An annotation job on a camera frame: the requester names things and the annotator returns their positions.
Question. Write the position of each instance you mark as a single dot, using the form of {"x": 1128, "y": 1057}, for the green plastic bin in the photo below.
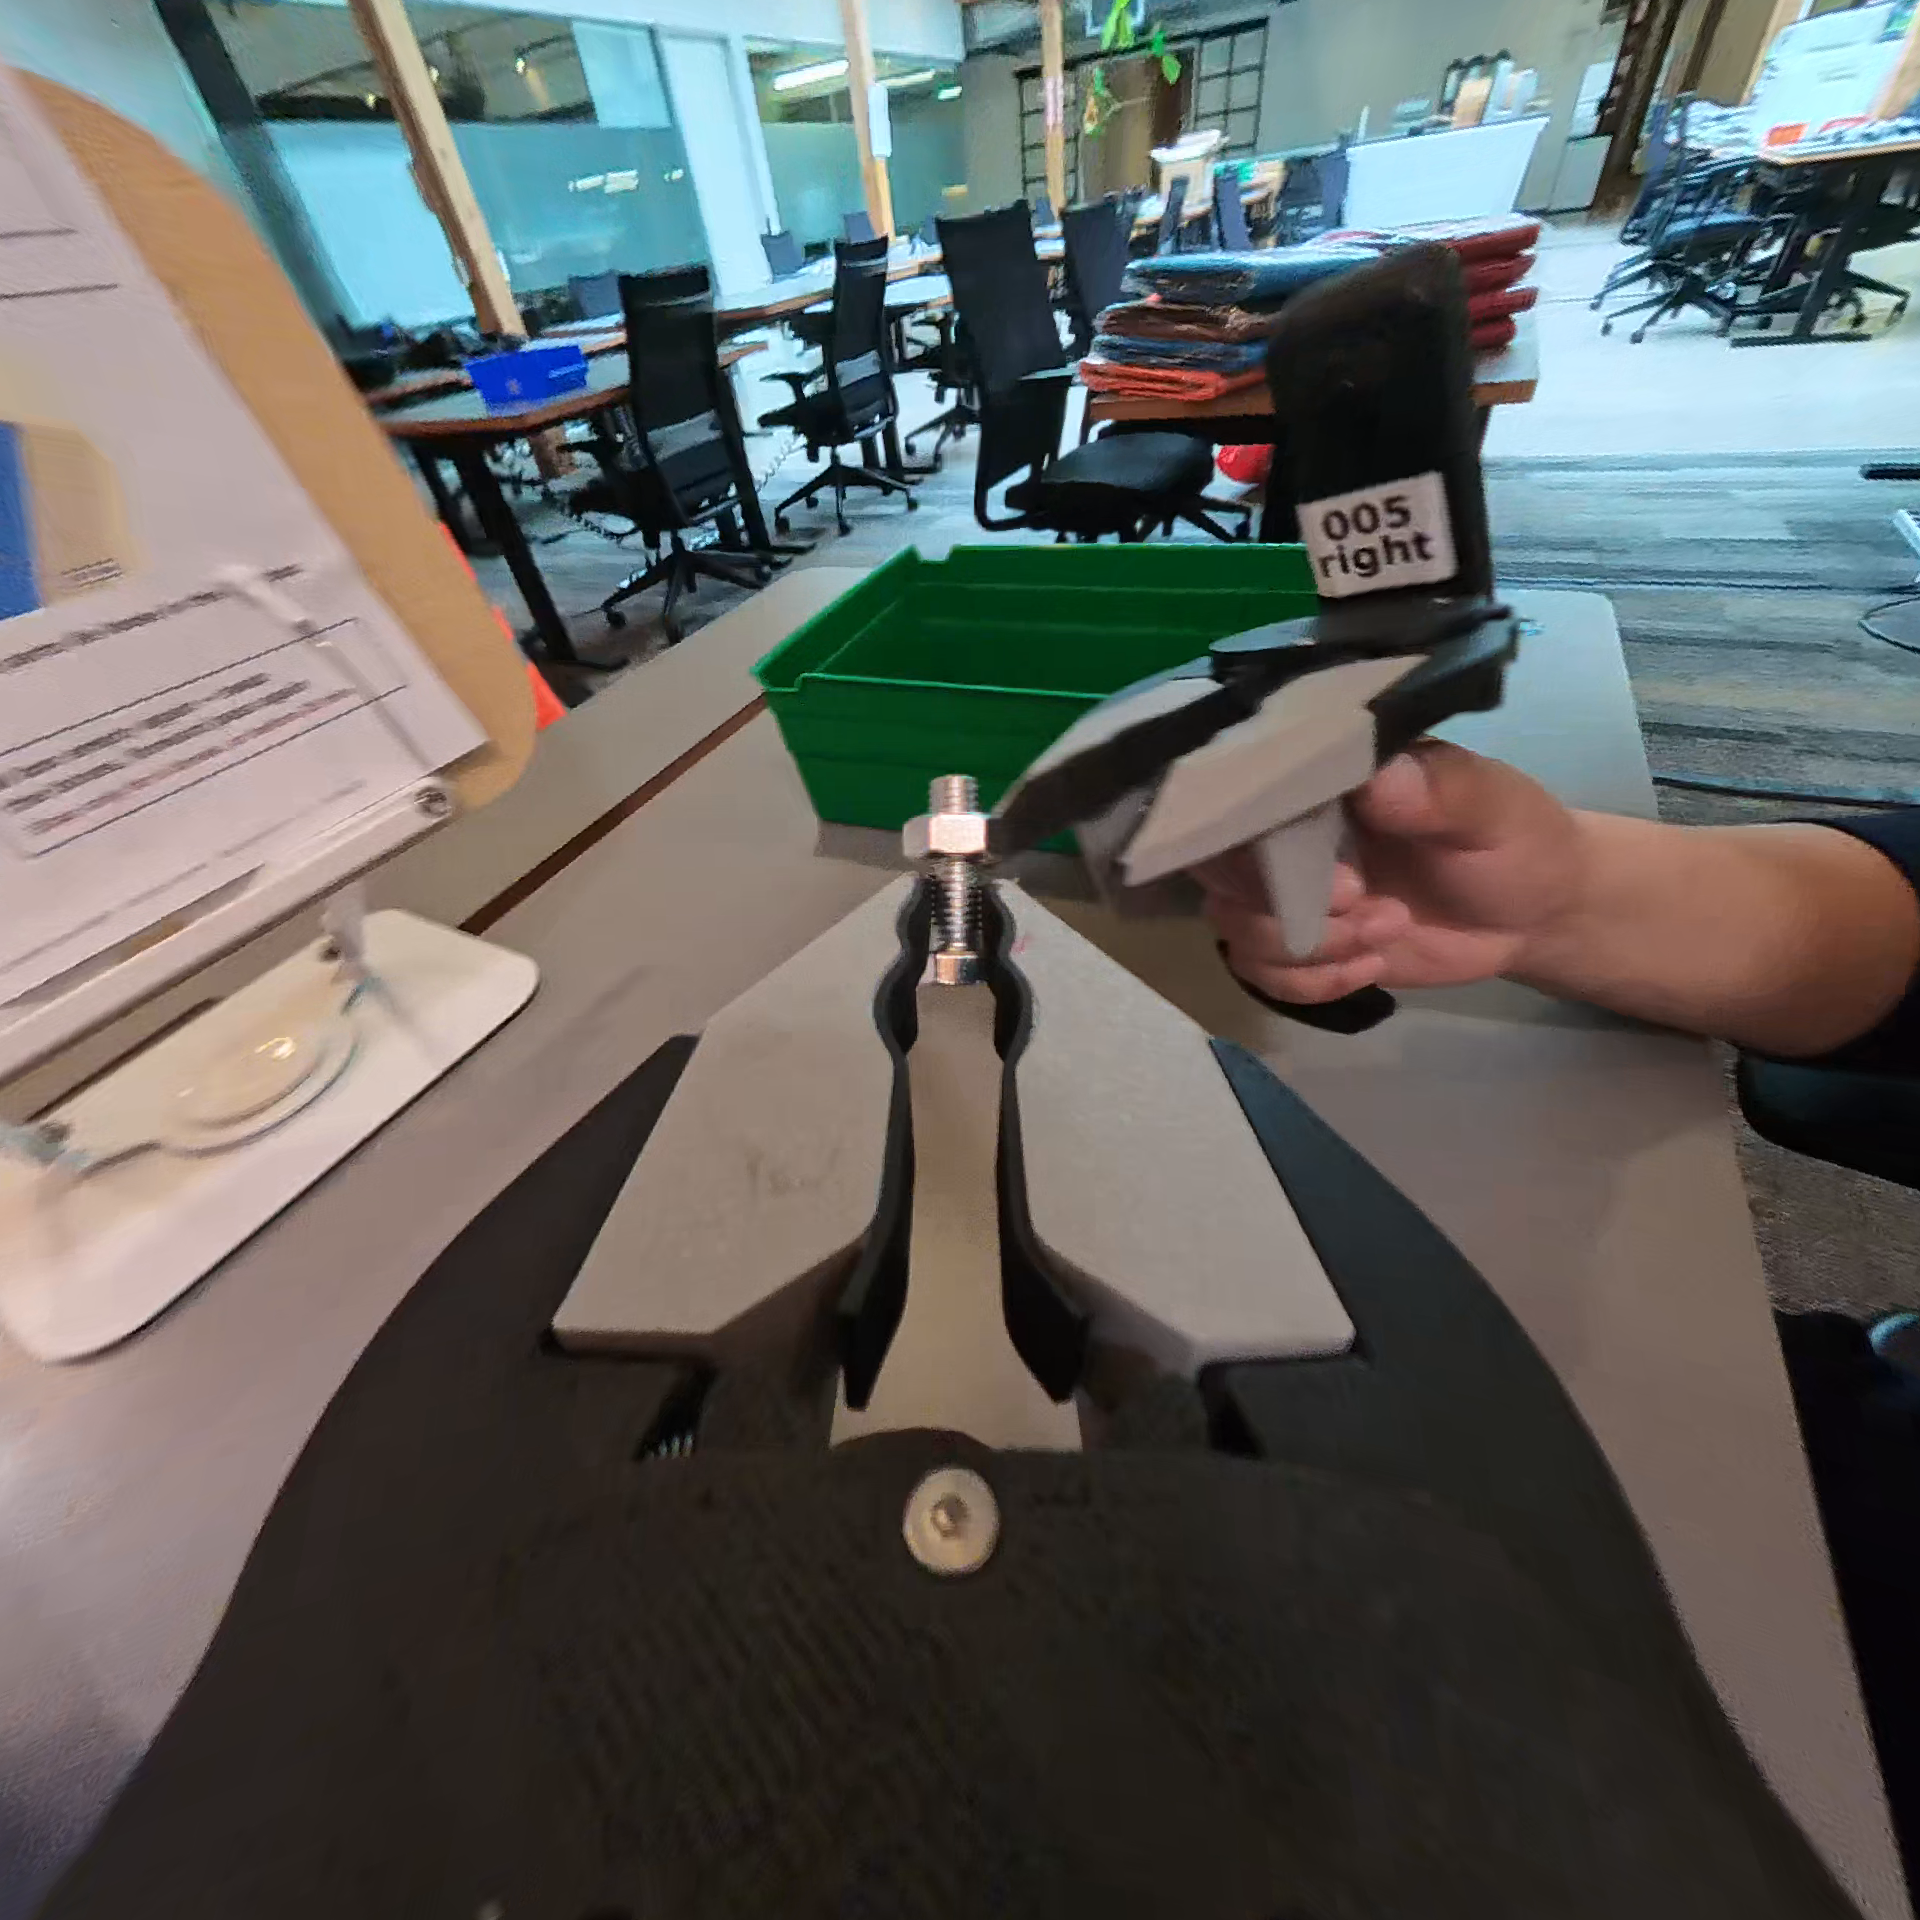
{"x": 839, "y": 720}

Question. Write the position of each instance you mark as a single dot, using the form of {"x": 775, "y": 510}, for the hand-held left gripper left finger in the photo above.
{"x": 733, "y": 1184}

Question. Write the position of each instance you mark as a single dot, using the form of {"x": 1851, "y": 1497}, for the silver hex bolt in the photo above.
{"x": 956, "y": 907}

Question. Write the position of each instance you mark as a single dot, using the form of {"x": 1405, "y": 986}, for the small blue bin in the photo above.
{"x": 524, "y": 376}

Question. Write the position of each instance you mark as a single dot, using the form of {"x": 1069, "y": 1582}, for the person's right forearm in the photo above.
{"x": 1755, "y": 944}

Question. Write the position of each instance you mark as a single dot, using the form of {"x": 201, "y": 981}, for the orange traffic cone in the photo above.
{"x": 538, "y": 691}

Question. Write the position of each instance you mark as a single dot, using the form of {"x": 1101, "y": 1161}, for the dark grey office chair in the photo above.
{"x": 1844, "y": 1124}

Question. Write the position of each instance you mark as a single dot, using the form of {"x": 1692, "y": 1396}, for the stack of folded cloths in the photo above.
{"x": 1185, "y": 323}

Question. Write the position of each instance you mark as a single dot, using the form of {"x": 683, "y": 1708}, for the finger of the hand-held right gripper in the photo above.
{"x": 1260, "y": 764}
{"x": 1109, "y": 734}

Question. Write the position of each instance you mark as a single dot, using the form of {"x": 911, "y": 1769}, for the printed instruction sheet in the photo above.
{"x": 180, "y": 600}

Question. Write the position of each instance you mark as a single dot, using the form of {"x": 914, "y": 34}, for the black office chair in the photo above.
{"x": 674, "y": 388}
{"x": 856, "y": 345}
{"x": 1003, "y": 329}

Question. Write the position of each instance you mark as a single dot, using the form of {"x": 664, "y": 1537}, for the person's dark clothing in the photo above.
{"x": 1861, "y": 1499}

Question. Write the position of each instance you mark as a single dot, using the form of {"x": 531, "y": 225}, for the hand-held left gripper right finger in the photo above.
{"x": 1185, "y": 1184}

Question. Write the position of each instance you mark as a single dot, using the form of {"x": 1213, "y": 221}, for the white tablet stand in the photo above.
{"x": 376, "y": 1050}

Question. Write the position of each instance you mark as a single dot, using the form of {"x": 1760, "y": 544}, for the person's right hand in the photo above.
{"x": 1469, "y": 885}

